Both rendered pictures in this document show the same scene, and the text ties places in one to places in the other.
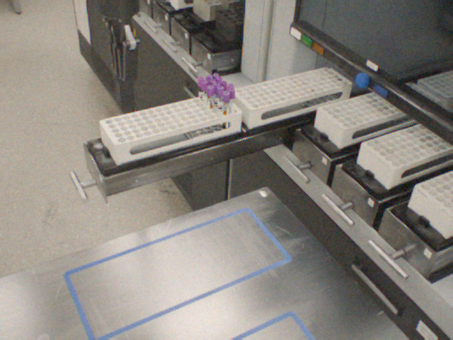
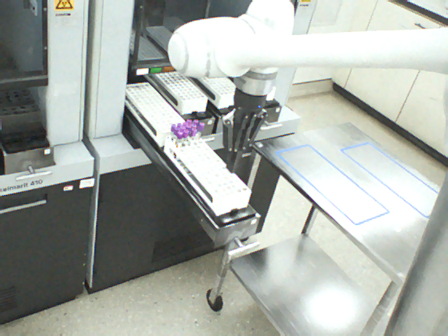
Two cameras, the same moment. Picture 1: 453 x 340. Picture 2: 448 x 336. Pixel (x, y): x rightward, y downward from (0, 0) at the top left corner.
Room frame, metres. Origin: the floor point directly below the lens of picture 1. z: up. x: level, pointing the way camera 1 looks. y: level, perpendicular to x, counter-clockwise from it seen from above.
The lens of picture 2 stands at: (1.10, 1.21, 1.64)
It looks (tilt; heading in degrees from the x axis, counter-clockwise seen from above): 34 degrees down; 265
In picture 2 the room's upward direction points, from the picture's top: 11 degrees clockwise
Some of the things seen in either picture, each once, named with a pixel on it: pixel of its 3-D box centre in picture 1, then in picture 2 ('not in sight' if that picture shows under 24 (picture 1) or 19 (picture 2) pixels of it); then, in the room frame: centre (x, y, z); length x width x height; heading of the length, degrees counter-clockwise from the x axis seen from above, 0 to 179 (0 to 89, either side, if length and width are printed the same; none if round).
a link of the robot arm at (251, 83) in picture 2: not in sight; (254, 77); (0.90, 0.22, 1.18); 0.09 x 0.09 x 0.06
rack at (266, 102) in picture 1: (291, 97); (153, 114); (1.12, -0.13, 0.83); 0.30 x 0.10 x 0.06; 122
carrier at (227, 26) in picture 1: (227, 27); (21, 121); (1.49, 0.04, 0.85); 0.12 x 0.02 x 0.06; 32
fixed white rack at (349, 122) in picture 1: (377, 115); (173, 87); (1.07, -0.33, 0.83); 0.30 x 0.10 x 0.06; 122
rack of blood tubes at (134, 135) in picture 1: (172, 127); (204, 171); (0.96, 0.14, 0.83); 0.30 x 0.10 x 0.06; 122
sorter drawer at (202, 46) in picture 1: (289, 35); (2, 102); (1.61, -0.15, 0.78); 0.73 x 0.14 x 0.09; 122
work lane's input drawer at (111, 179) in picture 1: (226, 134); (178, 159); (1.03, 0.02, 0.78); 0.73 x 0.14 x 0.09; 122
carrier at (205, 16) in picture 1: (203, 8); not in sight; (1.62, 0.13, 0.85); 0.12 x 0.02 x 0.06; 33
